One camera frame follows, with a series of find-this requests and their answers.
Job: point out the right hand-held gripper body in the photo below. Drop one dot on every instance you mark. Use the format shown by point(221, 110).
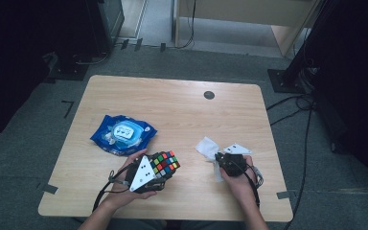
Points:
point(234, 164)

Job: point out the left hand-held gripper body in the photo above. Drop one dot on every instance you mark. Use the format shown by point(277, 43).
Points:
point(142, 175)

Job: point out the white wet wipe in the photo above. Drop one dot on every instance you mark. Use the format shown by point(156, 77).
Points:
point(207, 147)

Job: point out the multicoloured puzzle cube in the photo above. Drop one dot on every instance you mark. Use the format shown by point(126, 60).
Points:
point(165, 163)

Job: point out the blue wet wipes pack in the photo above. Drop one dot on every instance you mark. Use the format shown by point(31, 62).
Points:
point(121, 134)

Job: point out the person's right hand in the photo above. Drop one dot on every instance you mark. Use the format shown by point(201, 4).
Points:
point(244, 188)

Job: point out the person's left hand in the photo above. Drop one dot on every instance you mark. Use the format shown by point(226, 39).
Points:
point(121, 196)

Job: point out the black round table grommet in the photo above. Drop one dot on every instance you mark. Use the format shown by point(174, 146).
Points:
point(209, 95)

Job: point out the black tape corner mark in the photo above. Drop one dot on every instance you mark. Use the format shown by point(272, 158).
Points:
point(68, 107)

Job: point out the black metal stand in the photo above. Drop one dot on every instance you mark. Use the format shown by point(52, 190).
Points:
point(284, 81)

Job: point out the beige wooden desk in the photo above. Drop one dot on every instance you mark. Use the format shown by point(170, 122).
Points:
point(236, 11)

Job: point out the black curtain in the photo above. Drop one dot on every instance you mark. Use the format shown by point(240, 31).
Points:
point(12, 64)
point(357, 80)

